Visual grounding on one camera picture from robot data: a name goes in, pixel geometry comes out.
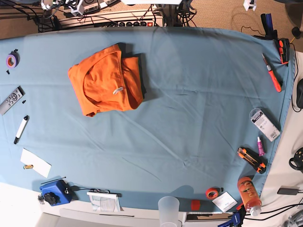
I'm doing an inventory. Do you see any orange t-shirt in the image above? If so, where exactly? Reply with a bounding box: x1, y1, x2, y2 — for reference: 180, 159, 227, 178
68, 44, 143, 117

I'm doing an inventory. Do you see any blue table cloth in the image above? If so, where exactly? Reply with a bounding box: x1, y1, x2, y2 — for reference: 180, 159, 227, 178
0, 27, 296, 211

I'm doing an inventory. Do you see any translucent plastic cup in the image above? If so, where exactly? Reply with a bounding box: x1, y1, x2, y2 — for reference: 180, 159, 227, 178
158, 196, 179, 227

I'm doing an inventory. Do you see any black power strip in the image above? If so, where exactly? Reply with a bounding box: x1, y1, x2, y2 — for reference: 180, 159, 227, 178
101, 20, 160, 27

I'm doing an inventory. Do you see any red tape roll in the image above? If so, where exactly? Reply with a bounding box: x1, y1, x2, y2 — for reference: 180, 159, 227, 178
205, 187, 220, 200

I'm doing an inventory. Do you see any small red block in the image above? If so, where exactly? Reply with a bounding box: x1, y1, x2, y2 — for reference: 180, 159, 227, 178
191, 200, 201, 211

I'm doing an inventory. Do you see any white folded booklet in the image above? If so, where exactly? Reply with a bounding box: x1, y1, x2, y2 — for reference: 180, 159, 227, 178
87, 192, 121, 212

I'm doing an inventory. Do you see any white square note pad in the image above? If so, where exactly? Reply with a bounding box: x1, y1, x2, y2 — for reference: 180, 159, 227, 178
213, 192, 237, 213

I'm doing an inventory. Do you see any small pink glue tube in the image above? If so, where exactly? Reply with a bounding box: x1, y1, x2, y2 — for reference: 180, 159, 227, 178
257, 136, 265, 157

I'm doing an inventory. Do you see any orange black utility knife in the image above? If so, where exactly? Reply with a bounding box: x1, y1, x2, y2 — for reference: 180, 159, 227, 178
237, 147, 267, 174

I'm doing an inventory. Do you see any clear plastic bit case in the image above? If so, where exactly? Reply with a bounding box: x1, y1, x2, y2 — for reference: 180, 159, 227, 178
249, 108, 280, 142

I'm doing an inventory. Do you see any white paper card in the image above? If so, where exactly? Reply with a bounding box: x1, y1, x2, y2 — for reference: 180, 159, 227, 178
20, 148, 51, 178

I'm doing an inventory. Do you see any blue box with knob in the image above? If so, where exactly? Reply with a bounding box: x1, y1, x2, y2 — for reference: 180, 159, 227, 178
40, 180, 72, 206

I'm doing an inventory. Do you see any orange drink bottle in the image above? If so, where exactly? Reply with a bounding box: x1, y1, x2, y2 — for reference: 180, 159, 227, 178
237, 177, 262, 217

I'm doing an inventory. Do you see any white marker pen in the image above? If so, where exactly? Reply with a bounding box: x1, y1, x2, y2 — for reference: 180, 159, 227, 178
14, 115, 29, 144

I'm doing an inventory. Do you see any small yellow battery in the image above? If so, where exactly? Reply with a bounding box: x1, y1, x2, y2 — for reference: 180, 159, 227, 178
23, 165, 34, 169

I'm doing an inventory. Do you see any grey remote control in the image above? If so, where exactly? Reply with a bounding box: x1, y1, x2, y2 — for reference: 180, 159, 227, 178
0, 86, 25, 115

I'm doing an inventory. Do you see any blue clamp bottom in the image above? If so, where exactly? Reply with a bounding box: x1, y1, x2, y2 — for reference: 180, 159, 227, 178
218, 203, 246, 227

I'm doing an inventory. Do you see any blue clamp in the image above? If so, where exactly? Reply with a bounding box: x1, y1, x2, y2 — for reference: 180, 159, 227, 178
218, 203, 246, 227
255, 13, 278, 40

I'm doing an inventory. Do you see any purple tape roll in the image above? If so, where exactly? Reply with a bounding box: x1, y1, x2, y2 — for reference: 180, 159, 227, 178
6, 49, 20, 69

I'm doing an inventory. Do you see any blue clamp top right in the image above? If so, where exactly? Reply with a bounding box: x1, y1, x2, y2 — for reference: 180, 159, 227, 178
255, 13, 278, 40

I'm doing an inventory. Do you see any orange black clamp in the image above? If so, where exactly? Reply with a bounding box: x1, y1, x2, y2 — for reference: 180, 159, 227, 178
279, 38, 290, 65

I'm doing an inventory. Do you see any black computer mouse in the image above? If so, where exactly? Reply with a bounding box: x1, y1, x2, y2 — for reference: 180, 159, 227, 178
296, 79, 303, 109

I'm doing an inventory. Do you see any black cable tie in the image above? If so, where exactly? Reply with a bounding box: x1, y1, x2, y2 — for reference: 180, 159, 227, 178
41, 176, 66, 185

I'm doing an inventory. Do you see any orange handled screwdriver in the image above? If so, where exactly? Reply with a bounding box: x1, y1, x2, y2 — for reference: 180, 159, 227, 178
262, 53, 282, 92

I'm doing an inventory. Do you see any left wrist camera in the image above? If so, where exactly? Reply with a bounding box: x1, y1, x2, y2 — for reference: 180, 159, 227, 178
243, 0, 256, 11

